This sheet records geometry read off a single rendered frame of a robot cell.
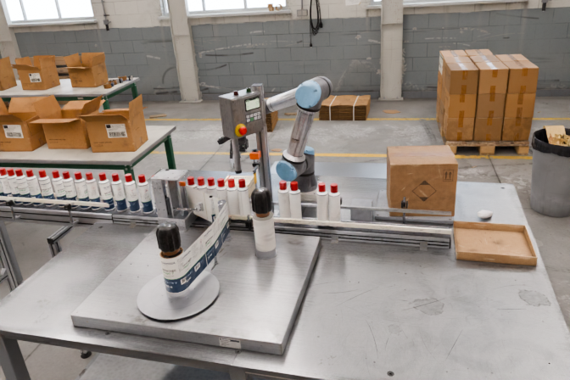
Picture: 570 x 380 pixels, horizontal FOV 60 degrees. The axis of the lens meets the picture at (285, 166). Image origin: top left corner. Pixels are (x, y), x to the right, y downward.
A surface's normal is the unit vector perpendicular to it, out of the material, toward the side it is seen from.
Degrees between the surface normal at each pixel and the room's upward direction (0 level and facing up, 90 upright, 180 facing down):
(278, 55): 90
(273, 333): 0
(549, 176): 98
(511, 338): 0
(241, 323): 0
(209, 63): 90
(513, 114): 91
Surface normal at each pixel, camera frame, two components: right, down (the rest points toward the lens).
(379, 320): -0.07, -0.92
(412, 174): -0.12, 0.39
